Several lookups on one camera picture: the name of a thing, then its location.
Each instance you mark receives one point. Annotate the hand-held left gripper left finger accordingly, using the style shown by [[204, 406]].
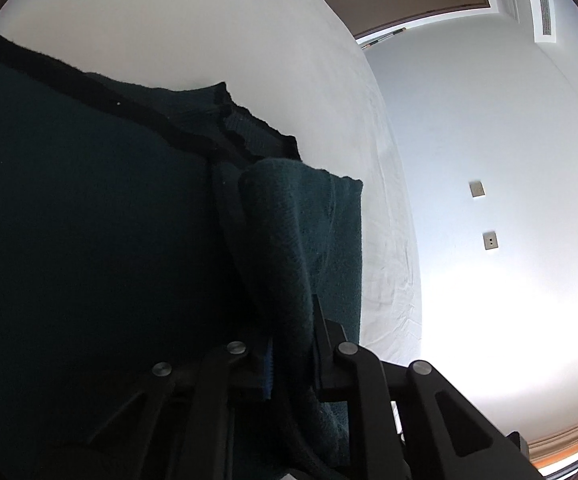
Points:
[[268, 372]]

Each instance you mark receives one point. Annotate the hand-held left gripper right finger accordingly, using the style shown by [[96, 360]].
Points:
[[326, 360]]

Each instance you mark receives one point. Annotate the dark teal towel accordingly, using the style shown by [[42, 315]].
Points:
[[94, 235]]

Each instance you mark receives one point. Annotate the wooden baseboard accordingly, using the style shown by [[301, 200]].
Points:
[[564, 442]]

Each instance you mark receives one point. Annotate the bed with white sheet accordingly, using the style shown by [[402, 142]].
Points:
[[219, 25]]

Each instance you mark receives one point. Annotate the white air vent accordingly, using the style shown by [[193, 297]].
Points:
[[543, 0]]

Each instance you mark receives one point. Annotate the grey wall socket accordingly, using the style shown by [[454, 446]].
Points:
[[477, 189], [490, 241]]

